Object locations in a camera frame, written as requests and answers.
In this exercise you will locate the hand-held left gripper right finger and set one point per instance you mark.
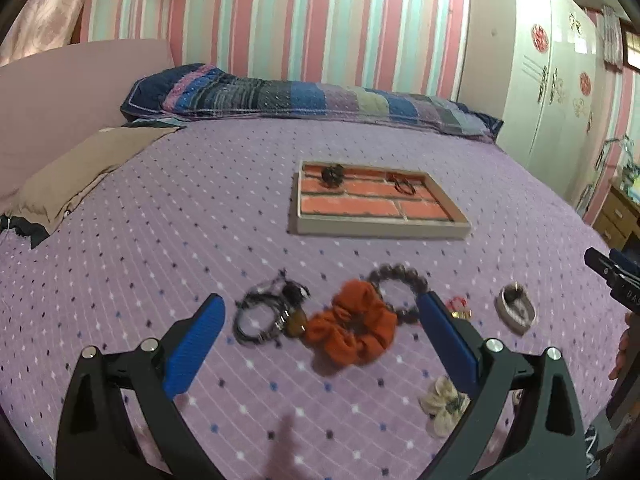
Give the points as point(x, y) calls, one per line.
point(450, 340)

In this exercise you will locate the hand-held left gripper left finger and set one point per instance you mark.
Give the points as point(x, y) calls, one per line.
point(200, 340)

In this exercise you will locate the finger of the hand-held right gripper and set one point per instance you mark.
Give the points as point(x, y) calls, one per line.
point(629, 262)
point(600, 265)

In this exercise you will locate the cream flower hair clip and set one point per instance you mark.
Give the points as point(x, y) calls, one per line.
point(442, 420)

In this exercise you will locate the orange scrunchie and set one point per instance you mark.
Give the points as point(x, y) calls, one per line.
point(335, 340)

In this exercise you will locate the brick-pattern jewelry tray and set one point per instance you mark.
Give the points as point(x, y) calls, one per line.
point(380, 201)

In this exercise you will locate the person's right hand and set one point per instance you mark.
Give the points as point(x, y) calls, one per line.
point(622, 347)

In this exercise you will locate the wooden drawer desk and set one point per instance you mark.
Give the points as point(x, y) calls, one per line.
point(620, 215)

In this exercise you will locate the purple dotted bedspread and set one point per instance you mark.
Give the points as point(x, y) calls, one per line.
point(175, 235)

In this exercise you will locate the white wardrobe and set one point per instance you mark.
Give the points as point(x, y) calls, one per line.
point(550, 110)

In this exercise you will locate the beige pillow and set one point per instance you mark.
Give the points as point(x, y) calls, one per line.
point(90, 165)

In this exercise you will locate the dark cloth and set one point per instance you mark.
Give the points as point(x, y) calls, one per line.
point(22, 230)

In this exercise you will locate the window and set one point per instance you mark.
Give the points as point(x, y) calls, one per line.
point(630, 50)

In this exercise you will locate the patchwork striped quilt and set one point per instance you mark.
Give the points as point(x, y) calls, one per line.
point(300, 97)

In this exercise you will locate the pink headboard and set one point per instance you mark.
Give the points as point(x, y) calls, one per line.
point(65, 90)

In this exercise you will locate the pink floral curtain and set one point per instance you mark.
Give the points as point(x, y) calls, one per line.
point(50, 15)

